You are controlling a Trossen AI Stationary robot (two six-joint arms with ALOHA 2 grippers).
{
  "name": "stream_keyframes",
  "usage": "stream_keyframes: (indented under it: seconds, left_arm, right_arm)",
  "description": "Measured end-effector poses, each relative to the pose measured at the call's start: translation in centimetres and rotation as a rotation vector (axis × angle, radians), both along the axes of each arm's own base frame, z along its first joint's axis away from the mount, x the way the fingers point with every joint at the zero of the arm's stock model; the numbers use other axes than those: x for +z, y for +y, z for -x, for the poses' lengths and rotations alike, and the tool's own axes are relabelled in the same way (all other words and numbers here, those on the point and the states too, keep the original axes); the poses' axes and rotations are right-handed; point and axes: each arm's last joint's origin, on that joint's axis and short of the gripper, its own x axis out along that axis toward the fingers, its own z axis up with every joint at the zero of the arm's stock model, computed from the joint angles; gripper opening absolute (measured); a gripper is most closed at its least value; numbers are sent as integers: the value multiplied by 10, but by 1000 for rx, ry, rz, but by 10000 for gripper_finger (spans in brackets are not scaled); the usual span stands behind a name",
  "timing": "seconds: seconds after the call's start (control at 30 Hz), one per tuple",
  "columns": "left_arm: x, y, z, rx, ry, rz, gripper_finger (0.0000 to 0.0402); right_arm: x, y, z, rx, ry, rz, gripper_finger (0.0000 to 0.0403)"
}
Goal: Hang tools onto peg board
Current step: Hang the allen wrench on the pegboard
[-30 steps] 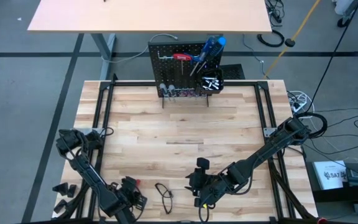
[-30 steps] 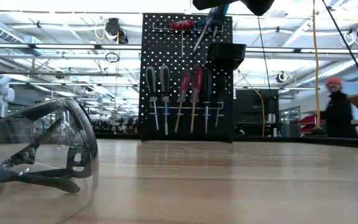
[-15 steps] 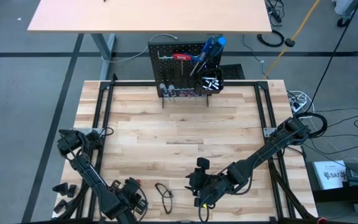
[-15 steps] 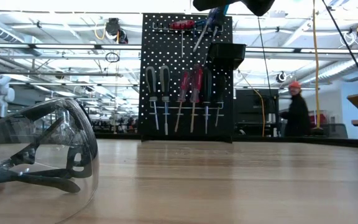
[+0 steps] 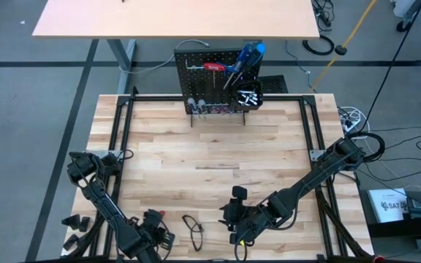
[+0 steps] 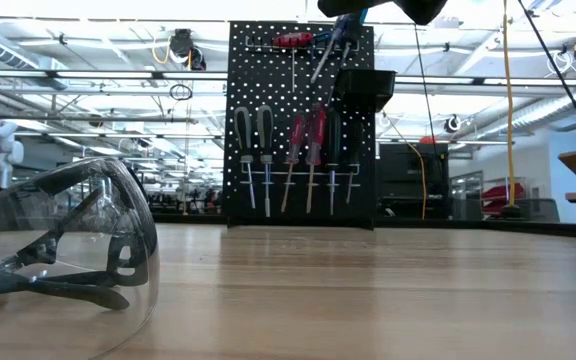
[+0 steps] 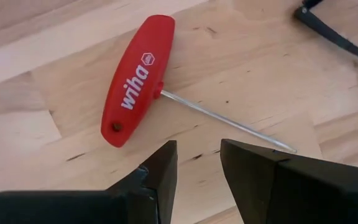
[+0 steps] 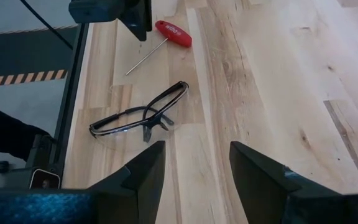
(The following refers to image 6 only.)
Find blue clear handle screwdriver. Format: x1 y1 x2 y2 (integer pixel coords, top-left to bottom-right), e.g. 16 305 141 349
310 13 353 85

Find yellow hanging cable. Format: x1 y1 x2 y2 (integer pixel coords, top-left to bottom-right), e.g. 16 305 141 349
500 0 518 209

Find grey black nut driver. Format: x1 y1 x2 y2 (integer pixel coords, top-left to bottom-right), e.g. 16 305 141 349
232 106 258 210
256 104 275 219

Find black plastic bin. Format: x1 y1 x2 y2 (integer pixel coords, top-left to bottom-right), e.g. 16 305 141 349
335 68 398 114

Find black ribbed handle driver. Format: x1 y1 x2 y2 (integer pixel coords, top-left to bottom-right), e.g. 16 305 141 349
323 107 343 217

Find blue T-handle hex key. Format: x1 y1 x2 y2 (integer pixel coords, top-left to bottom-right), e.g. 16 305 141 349
310 31 333 62

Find silver wire ring rack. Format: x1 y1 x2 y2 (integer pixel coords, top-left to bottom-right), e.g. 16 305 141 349
240 158 364 188

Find black metal pegboard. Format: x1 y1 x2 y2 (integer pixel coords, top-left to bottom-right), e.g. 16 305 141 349
222 20 379 230

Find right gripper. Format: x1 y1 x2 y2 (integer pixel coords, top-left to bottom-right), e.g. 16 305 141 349
316 0 449 26

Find black blue handle screwdriver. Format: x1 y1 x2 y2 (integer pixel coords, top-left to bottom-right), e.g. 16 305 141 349
327 7 370 106

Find silver wire slotted rack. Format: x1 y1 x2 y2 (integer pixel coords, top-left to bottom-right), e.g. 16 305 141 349
244 34 362 55

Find red screwdriver marked 3/16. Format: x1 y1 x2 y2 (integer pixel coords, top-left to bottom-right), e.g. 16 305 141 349
280 110 312 214

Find black round cable base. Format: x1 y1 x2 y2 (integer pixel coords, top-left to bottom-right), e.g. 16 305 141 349
497 203 525 220

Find black hanging cable loop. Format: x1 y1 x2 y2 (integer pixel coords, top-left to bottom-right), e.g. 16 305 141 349
168 83 194 102

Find clear safety glasses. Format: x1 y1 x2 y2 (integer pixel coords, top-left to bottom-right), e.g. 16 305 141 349
0 156 162 360

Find thin yellow cable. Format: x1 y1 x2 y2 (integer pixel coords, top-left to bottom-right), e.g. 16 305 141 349
382 112 428 220

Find black cabinet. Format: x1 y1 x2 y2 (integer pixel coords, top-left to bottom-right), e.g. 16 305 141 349
377 142 451 221

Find red storage bin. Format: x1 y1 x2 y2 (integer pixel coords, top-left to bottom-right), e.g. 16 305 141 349
481 182 527 216

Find red screwdriver marked 1/4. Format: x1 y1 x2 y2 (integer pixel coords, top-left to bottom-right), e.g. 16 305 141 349
303 103 328 215

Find black round cable reel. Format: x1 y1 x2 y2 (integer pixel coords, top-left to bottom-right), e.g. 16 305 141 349
442 114 464 135

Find black aluminium table frame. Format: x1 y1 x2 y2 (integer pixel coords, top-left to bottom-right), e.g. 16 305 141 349
150 213 576 241

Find silver ceiling duct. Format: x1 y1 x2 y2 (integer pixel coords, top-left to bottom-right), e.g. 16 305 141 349
477 87 576 144

